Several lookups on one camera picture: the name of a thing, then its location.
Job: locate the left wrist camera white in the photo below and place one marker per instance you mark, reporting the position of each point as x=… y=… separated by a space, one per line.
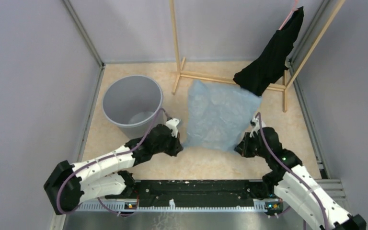
x=173 y=124

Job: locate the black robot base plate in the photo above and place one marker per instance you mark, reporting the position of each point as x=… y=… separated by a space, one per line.
x=202 y=193

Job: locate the light blue trash bag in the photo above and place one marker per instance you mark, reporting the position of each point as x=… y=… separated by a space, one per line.
x=218 y=115

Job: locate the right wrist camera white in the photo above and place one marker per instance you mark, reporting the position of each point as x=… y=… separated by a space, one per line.
x=256 y=125

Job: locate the black hanging garment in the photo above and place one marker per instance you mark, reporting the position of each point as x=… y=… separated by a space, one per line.
x=269 y=67

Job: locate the white slotted cable duct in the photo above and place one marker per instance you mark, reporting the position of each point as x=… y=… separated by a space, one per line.
x=119 y=206

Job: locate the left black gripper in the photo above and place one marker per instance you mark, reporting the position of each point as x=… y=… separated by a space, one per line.
x=177 y=146

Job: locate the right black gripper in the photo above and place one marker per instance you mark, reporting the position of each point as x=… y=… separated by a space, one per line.
x=242 y=147

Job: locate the pink clothes hanger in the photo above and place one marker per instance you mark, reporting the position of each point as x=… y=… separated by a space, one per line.
x=294 y=8

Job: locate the grey plastic trash bin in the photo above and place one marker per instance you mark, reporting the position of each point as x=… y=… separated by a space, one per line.
x=132 y=103

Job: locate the wooden clothes rack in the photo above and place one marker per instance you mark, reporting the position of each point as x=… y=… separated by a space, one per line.
x=319 y=25

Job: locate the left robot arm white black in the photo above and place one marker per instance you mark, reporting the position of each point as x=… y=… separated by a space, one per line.
x=71 y=184

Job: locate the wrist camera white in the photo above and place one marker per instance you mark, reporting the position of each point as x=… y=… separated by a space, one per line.
x=173 y=124
x=256 y=125

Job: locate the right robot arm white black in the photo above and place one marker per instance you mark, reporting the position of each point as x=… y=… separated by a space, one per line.
x=290 y=181

